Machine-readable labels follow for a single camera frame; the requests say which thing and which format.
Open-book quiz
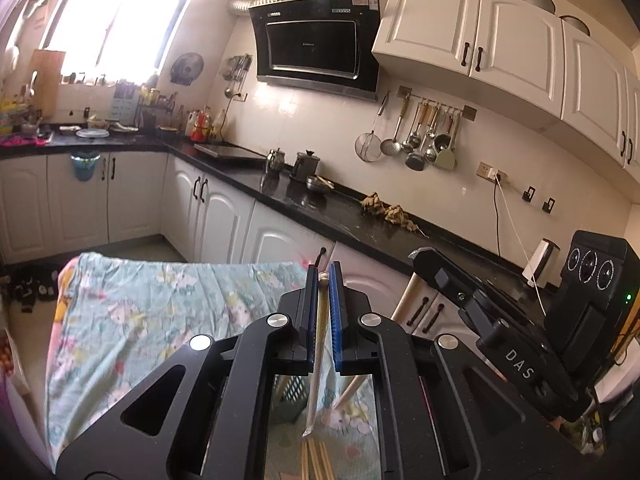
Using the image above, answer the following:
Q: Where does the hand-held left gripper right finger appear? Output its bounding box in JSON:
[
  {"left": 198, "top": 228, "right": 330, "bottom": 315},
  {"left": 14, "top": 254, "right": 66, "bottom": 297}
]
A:
[{"left": 324, "top": 260, "right": 587, "bottom": 480}]

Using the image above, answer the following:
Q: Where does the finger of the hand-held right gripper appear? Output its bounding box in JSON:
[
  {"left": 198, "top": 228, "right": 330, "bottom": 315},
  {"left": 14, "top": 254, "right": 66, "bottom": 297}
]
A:
[{"left": 409, "top": 246, "right": 546, "bottom": 343}]

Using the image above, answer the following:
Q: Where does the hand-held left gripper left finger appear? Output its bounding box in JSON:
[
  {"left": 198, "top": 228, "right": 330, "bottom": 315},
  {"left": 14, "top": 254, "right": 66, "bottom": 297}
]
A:
[{"left": 55, "top": 263, "right": 321, "bottom": 480}]

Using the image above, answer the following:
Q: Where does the wooden chopstick pair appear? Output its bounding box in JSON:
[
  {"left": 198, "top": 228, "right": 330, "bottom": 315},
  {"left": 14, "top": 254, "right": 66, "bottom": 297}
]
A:
[
  {"left": 300, "top": 437, "right": 318, "bottom": 480},
  {"left": 337, "top": 374, "right": 373, "bottom": 411},
  {"left": 317, "top": 440, "right": 335, "bottom": 480},
  {"left": 301, "top": 271, "right": 332, "bottom": 442}
]

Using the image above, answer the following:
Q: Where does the green grid utensil holder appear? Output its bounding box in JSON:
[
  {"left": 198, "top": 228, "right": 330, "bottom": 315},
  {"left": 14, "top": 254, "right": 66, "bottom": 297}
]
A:
[{"left": 274, "top": 375, "right": 308, "bottom": 428}]

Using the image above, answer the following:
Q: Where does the white electric kettle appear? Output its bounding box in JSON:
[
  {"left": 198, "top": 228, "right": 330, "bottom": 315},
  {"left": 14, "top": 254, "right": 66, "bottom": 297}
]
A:
[{"left": 521, "top": 238, "right": 562, "bottom": 289}]

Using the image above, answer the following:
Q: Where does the green spatula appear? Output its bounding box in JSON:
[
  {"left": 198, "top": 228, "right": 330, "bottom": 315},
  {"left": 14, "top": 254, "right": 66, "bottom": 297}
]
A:
[{"left": 434, "top": 112, "right": 458, "bottom": 170}]

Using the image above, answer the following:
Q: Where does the black ladle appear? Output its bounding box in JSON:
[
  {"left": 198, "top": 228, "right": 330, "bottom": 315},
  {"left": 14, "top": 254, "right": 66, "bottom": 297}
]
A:
[{"left": 405, "top": 110, "right": 427, "bottom": 171}]

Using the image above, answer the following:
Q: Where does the steel scoop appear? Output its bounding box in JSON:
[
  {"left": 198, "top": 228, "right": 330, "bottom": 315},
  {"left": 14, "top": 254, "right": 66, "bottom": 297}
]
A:
[{"left": 433, "top": 107, "right": 451, "bottom": 153}]

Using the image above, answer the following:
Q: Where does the steel serving spoon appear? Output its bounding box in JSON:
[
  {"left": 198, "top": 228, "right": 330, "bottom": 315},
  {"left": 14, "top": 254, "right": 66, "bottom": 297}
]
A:
[{"left": 402, "top": 101, "right": 423, "bottom": 151}]

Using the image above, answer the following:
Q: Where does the steel ladle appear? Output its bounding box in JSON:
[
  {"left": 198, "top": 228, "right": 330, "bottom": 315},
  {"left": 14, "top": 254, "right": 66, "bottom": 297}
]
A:
[{"left": 380, "top": 96, "right": 408, "bottom": 156}]

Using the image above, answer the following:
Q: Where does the steel lidded pot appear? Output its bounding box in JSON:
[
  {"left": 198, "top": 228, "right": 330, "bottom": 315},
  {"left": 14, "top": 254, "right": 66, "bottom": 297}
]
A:
[{"left": 290, "top": 149, "right": 322, "bottom": 183}]

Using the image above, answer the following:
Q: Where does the cartoon printed tablecloth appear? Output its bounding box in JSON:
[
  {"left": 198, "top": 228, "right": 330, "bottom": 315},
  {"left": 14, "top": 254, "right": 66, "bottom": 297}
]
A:
[{"left": 45, "top": 252, "right": 381, "bottom": 480}]

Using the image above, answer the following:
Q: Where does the steel teapot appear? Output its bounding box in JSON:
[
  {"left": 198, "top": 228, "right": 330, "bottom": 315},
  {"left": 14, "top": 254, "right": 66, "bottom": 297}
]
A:
[{"left": 265, "top": 147, "right": 287, "bottom": 177}]

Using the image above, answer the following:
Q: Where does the black induction cooktop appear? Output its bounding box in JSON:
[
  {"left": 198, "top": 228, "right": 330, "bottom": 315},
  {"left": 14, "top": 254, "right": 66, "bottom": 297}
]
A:
[{"left": 193, "top": 142, "right": 267, "bottom": 162}]

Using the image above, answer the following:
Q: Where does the black range hood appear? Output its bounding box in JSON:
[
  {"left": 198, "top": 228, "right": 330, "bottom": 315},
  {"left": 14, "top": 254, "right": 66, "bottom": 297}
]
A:
[{"left": 248, "top": 0, "right": 383, "bottom": 103}]

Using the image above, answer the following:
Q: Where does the white base kitchen cabinet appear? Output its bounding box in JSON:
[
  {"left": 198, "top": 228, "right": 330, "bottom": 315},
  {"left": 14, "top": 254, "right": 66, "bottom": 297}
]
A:
[{"left": 0, "top": 137, "right": 556, "bottom": 346}]

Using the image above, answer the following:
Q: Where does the black dish rack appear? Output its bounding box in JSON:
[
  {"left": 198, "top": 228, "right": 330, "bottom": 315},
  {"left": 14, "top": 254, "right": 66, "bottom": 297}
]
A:
[{"left": 136, "top": 87, "right": 177, "bottom": 130}]

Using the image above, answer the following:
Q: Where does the dark slipper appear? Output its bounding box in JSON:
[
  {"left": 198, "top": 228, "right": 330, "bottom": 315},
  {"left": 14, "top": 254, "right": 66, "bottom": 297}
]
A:
[
  {"left": 35, "top": 266, "right": 62, "bottom": 304},
  {"left": 12, "top": 280, "right": 38, "bottom": 308}
]

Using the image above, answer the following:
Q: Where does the blue hanging bin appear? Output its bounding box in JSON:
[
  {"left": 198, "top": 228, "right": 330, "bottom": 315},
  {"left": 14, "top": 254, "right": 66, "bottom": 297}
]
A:
[{"left": 70, "top": 151, "right": 102, "bottom": 182}]

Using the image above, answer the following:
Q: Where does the pale knife block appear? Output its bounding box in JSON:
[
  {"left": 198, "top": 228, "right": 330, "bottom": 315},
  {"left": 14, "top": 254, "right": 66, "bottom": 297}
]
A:
[{"left": 112, "top": 81, "right": 138, "bottom": 121}]

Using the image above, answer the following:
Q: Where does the pink dish mat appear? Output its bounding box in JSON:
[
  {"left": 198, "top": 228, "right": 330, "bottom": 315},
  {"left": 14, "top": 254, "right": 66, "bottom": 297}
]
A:
[{"left": 0, "top": 131, "right": 53, "bottom": 148}]

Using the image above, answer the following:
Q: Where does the kitchen window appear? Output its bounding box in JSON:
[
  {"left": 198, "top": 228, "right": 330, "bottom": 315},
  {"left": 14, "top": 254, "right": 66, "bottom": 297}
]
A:
[{"left": 42, "top": 0, "right": 208, "bottom": 86}]

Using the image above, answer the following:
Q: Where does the wooden cutting board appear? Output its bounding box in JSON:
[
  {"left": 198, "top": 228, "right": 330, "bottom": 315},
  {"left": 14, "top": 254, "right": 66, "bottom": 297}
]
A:
[{"left": 27, "top": 49, "right": 67, "bottom": 122}]

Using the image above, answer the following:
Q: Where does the black cable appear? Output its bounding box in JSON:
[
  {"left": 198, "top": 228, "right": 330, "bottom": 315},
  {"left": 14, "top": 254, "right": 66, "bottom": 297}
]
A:
[{"left": 494, "top": 180, "right": 502, "bottom": 257}]

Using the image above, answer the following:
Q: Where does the white cable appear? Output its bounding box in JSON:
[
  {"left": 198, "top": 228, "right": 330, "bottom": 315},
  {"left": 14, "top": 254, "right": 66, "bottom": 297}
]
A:
[{"left": 494, "top": 174, "right": 547, "bottom": 311}]

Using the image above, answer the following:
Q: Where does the wall socket with charger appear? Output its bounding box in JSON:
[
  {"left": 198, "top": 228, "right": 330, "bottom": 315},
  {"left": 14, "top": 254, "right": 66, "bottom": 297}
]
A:
[{"left": 479, "top": 161, "right": 509, "bottom": 184}]

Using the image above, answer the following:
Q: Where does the wall utensil rail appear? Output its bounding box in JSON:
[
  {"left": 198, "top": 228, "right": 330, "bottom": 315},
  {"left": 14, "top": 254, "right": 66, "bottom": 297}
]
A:
[{"left": 397, "top": 86, "right": 477, "bottom": 122}]

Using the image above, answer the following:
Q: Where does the white wall cabinet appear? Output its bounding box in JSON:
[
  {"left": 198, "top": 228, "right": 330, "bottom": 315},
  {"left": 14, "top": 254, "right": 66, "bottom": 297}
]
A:
[{"left": 371, "top": 0, "right": 640, "bottom": 171}]

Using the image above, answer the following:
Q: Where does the round wall fan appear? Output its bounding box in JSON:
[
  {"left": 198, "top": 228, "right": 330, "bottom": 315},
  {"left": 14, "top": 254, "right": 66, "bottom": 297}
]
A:
[{"left": 170, "top": 52, "right": 205, "bottom": 86}]

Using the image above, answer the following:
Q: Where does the aluminium flexible duct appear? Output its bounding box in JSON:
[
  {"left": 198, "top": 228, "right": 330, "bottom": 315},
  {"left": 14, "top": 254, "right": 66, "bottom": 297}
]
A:
[{"left": 229, "top": 0, "right": 301, "bottom": 15}]

